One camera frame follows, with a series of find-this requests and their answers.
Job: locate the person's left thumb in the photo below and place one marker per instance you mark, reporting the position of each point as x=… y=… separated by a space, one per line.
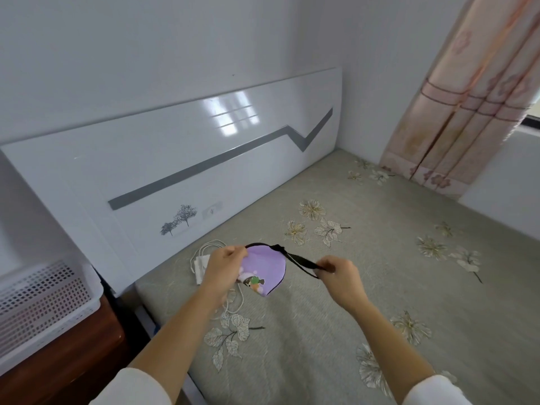
x=238 y=251

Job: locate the brown wooden nightstand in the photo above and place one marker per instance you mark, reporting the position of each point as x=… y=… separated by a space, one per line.
x=63 y=358

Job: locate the person's left hand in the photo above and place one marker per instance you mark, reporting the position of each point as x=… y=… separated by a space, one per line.
x=221 y=269

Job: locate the grey floral bed sheet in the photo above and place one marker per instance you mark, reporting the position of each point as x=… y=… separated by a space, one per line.
x=337 y=269

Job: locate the white glossy bed headboard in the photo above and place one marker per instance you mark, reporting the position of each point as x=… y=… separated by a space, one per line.
x=168 y=164

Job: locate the person's left forearm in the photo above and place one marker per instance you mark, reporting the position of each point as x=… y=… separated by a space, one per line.
x=171 y=339

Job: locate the purple sleep eye mask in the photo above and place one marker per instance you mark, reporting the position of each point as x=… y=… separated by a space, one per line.
x=265 y=269

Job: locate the person's right forearm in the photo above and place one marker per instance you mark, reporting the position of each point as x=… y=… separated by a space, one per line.
x=390 y=350

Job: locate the dark window frame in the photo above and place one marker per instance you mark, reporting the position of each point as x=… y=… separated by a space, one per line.
x=532 y=123

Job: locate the person's right hand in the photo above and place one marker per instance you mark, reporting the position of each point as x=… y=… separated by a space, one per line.
x=342 y=279

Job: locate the white perforated plastic basket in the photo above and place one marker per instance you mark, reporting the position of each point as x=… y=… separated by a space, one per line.
x=38 y=305

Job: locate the pink patterned curtain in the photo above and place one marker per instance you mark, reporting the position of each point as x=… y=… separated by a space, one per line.
x=464 y=96

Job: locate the person's right fingers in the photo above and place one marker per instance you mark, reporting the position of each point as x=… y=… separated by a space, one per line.
x=325 y=265

